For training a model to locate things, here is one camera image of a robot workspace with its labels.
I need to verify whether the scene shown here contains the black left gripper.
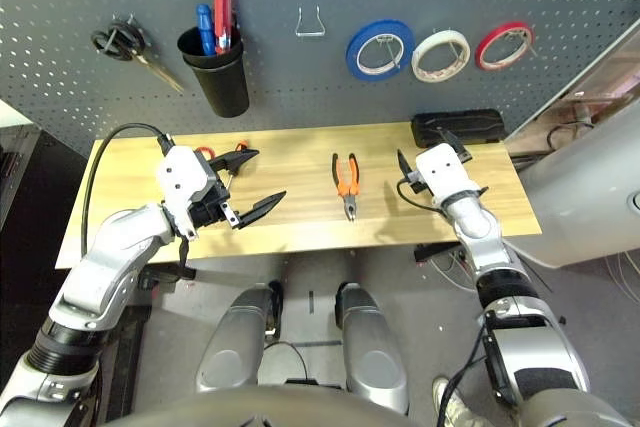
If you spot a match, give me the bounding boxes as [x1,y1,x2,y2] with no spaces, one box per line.
[188,148,288,231]

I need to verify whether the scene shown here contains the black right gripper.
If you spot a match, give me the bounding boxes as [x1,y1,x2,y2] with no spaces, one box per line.
[397,129,471,196]

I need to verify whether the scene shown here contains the red handled scissors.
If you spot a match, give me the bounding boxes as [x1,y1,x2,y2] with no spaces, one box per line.
[194,140,250,162]

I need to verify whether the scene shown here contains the orange black pliers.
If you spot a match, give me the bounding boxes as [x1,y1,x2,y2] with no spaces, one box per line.
[331,152,362,223]

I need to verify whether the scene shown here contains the grey metal pegboard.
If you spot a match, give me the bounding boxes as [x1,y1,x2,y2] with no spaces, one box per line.
[0,0,640,158]

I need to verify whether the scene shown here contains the black plastic tool case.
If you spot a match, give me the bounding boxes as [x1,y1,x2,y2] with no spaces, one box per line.
[410,108,505,149]

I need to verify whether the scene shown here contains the white tape roll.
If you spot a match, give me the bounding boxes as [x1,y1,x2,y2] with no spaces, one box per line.
[411,29,472,83]

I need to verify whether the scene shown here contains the black plastic cup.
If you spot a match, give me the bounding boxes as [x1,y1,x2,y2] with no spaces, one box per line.
[177,25,251,119]

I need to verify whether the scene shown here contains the red tape roll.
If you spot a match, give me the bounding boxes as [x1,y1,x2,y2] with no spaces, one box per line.
[473,21,536,72]

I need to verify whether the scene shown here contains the blue tape roll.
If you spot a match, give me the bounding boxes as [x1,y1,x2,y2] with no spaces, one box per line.
[345,19,416,82]

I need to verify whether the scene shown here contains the silver left robot leg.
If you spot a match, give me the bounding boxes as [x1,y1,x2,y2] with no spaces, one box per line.
[194,282,284,393]

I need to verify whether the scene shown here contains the silver robot leg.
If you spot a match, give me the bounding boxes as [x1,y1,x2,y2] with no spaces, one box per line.
[334,281,409,416]
[194,282,284,393]

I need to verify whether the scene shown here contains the large grey machine housing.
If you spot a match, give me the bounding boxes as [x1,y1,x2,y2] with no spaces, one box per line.
[514,101,640,268]

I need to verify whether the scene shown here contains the silver right robot leg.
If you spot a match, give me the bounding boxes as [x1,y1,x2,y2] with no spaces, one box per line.
[334,281,409,416]

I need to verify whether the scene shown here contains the grey robot torso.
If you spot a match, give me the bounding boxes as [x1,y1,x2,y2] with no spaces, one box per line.
[102,384,531,427]

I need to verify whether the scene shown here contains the person's light shoe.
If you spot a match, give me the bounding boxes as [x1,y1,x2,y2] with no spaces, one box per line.
[432,375,481,427]

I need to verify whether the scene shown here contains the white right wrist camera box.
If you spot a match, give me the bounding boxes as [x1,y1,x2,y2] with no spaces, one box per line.
[415,142,476,206]

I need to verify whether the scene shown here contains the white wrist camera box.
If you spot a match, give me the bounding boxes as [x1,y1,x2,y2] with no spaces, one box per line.
[155,145,219,241]
[415,142,476,206]

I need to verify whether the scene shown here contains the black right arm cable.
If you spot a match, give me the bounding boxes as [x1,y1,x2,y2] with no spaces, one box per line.
[396,179,441,213]

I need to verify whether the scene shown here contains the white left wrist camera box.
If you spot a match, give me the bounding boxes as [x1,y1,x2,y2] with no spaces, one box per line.
[155,145,219,241]

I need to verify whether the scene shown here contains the black coiled cable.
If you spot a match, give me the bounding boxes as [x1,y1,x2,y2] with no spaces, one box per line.
[547,121,596,148]

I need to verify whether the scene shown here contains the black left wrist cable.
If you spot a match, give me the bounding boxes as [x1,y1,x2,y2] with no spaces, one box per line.
[79,122,175,261]

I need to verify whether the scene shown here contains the black handled scissors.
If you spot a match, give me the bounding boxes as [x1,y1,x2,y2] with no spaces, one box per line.
[90,16,186,96]

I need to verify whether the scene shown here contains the silver wire pliers holder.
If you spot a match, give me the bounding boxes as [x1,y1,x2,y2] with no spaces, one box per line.
[294,5,327,39]

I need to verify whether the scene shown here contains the blue handled screwdriver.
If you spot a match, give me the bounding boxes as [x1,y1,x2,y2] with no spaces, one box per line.
[195,3,217,57]

